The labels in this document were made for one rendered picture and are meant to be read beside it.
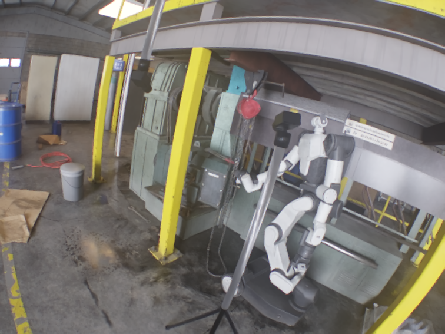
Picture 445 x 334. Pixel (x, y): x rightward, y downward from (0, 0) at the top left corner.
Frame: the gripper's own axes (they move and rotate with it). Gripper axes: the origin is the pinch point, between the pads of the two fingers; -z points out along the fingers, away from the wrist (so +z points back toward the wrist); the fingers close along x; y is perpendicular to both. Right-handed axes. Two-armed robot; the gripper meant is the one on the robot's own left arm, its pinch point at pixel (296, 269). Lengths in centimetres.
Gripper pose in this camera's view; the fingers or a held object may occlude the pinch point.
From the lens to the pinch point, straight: 140.0
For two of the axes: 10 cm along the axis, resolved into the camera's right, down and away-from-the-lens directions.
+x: -9.6, -2.9, -0.6
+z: 2.9, -9.5, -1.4
